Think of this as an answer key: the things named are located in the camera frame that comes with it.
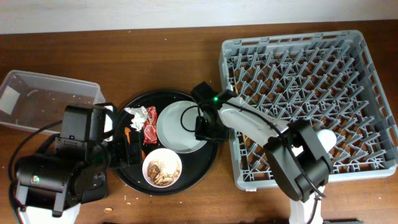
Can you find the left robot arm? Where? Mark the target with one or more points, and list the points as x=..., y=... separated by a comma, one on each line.
x=69, y=168

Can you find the white bowl with food scraps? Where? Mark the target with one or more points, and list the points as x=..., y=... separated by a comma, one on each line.
x=162, y=168

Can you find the orange carrot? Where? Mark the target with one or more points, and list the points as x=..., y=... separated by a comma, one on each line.
x=127, y=132

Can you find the red snack wrapper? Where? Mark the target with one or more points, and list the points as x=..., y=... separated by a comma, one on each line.
x=150, y=129

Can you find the black rectangular tray bin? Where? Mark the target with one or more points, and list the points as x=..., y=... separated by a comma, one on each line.
x=98, y=191

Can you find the clear plastic bin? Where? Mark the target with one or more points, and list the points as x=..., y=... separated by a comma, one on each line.
x=30, y=101

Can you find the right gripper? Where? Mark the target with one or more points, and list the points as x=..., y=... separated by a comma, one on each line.
x=200, y=130

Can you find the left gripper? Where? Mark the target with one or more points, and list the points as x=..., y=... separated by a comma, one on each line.
x=122, y=158

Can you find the light blue plastic cup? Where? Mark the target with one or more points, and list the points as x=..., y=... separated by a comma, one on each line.
x=327, y=139

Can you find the grey round plate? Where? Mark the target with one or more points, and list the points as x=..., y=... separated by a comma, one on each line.
x=173, y=124

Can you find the wooden chopstick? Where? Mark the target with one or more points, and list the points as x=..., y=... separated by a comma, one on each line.
x=237, y=92

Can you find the grey plastic dishwasher rack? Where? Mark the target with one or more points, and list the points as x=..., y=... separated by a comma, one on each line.
x=327, y=78

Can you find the round black serving tray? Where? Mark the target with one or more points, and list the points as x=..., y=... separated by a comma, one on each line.
x=195, y=165

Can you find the white tissue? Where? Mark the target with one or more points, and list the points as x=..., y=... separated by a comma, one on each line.
x=140, y=116

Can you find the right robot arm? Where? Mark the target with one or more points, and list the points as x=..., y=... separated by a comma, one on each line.
x=297, y=155

